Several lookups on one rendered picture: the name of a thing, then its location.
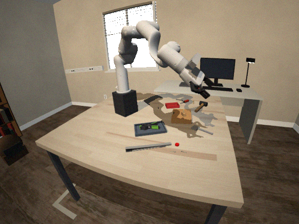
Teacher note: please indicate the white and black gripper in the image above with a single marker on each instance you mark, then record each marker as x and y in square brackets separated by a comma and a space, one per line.
[194, 78]

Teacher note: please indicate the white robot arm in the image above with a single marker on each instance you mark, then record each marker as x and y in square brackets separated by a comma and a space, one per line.
[168, 55]

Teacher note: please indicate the red rectangular tray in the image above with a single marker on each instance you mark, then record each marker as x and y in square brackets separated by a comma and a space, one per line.
[172, 105]

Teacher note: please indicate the tan wooden board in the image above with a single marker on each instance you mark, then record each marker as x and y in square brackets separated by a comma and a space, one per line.
[178, 118]

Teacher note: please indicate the grey flat bar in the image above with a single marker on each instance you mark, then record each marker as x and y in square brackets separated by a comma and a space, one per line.
[144, 147]

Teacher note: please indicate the black rubber mallet with wooden handle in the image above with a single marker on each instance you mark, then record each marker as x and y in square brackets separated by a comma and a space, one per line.
[201, 103]

